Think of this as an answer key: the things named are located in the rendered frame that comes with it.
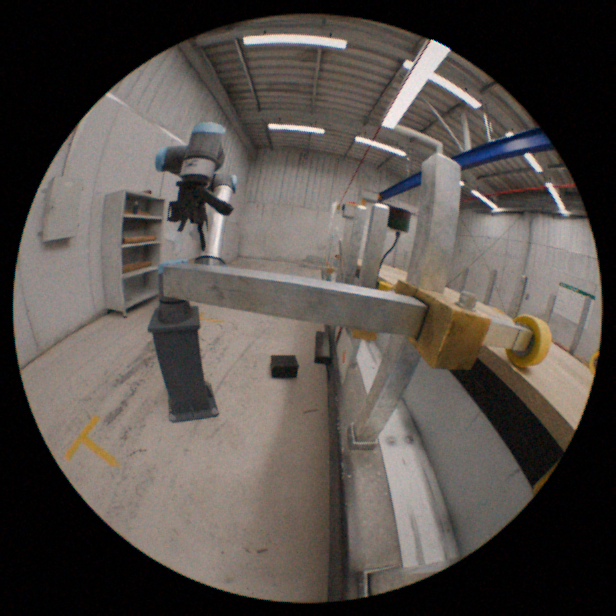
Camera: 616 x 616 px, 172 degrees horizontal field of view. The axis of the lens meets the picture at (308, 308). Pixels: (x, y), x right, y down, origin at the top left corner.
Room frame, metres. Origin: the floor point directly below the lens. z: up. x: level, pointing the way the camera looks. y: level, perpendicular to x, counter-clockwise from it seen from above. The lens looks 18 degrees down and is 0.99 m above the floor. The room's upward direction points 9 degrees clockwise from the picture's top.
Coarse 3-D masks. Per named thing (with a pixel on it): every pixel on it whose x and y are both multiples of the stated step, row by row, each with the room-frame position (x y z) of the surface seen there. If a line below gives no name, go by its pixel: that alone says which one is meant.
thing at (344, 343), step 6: (336, 330) 0.58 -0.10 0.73; (342, 330) 0.49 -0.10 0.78; (336, 336) 0.56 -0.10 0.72; (342, 336) 0.47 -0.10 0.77; (348, 336) 0.41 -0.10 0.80; (342, 342) 0.45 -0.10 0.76; (348, 342) 0.39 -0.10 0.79; (336, 348) 0.51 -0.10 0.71; (342, 348) 0.43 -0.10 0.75; (348, 348) 0.38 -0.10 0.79; (342, 354) 0.42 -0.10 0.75; (348, 354) 0.36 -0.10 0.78; (342, 360) 0.40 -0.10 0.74; (348, 360) 0.35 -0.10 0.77; (342, 366) 0.38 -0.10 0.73; (342, 372) 0.37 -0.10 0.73; (342, 378) 0.35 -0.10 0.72
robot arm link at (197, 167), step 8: (192, 160) 0.40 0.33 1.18; (200, 160) 0.41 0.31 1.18; (208, 160) 0.42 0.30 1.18; (184, 168) 0.40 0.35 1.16; (192, 168) 0.40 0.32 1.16; (200, 168) 0.41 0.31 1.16; (208, 168) 0.43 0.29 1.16; (184, 176) 0.41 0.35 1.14; (200, 176) 0.42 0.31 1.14; (208, 176) 0.44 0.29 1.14
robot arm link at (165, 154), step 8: (160, 152) 0.45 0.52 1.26; (168, 152) 0.46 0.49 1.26; (176, 152) 0.47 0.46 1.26; (184, 152) 0.48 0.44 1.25; (160, 160) 0.45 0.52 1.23; (168, 160) 0.47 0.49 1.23; (176, 160) 0.48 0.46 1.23; (160, 168) 0.47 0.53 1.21; (168, 168) 0.49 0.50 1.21; (176, 168) 0.50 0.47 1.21; (208, 184) 0.97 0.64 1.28
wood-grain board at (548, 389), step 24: (360, 264) 1.57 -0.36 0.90; (504, 360) 0.17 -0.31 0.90; (552, 360) 0.16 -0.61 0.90; (576, 360) 0.16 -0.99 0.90; (528, 384) 0.10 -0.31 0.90; (552, 384) 0.08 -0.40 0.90; (576, 384) 0.06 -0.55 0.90; (552, 408) 0.05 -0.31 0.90; (576, 408) 0.02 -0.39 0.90; (552, 432) 0.02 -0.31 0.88
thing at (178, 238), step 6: (180, 222) 0.40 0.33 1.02; (186, 222) 0.39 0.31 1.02; (174, 228) 0.39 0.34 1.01; (186, 228) 0.39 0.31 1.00; (168, 234) 0.38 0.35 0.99; (174, 234) 0.38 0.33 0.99; (180, 234) 0.37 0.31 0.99; (186, 234) 0.40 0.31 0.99; (174, 240) 0.37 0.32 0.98; (180, 240) 0.37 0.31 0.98; (174, 246) 0.36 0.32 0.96; (180, 246) 0.37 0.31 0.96; (174, 252) 0.36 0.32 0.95
